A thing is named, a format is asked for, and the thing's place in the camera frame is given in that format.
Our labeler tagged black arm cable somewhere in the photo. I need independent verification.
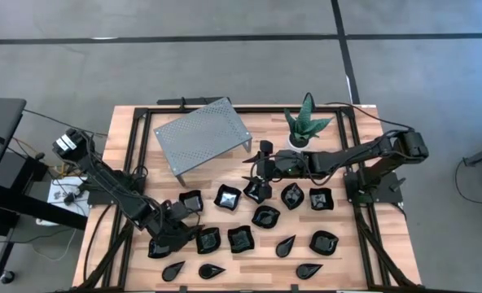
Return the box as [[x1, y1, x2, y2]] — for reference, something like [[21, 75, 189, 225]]
[[304, 92, 413, 135]]

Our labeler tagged black desk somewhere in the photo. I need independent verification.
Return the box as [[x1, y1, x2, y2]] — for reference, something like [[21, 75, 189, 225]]
[[0, 97, 28, 245]]

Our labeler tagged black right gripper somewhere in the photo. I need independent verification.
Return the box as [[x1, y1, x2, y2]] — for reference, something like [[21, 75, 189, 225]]
[[242, 140, 309, 200]]

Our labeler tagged thin black cable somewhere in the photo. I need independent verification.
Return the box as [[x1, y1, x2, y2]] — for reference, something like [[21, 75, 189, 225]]
[[22, 107, 109, 137]]

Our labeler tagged green snake plant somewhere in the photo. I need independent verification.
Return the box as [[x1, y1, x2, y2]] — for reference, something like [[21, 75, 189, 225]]
[[283, 92, 334, 143]]

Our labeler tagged black floor cable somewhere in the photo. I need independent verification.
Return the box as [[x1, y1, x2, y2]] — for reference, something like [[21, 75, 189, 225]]
[[454, 158, 482, 205]]

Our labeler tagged grey perforated metal shelf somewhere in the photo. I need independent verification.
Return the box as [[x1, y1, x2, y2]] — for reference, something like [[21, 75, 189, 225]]
[[153, 96, 253, 188]]

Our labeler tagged white round plant pot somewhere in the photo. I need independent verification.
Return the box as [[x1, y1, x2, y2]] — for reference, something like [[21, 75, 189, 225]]
[[287, 133, 313, 152]]

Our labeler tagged black bracket bar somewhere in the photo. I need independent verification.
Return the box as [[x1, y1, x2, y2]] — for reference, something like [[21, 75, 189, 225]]
[[156, 96, 226, 107]]

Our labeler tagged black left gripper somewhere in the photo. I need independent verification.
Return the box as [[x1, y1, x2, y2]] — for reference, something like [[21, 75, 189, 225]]
[[149, 199, 204, 253]]

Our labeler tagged black box under desk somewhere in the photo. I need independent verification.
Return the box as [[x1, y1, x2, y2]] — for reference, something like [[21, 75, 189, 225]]
[[0, 151, 49, 192]]

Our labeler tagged black desk leg frame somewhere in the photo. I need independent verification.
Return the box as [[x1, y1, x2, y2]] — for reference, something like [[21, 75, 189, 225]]
[[0, 156, 90, 282]]

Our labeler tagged white power strip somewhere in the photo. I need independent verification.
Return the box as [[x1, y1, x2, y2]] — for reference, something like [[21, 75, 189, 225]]
[[45, 175, 90, 216]]

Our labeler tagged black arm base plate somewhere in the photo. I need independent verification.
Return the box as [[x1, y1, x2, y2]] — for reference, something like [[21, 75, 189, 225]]
[[344, 170, 404, 204], [86, 178, 144, 207]]

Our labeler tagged black leaf-shaped mini plate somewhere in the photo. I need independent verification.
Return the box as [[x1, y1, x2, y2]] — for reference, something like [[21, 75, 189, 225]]
[[309, 230, 340, 256], [251, 205, 282, 230], [195, 226, 222, 255], [280, 182, 305, 211]]

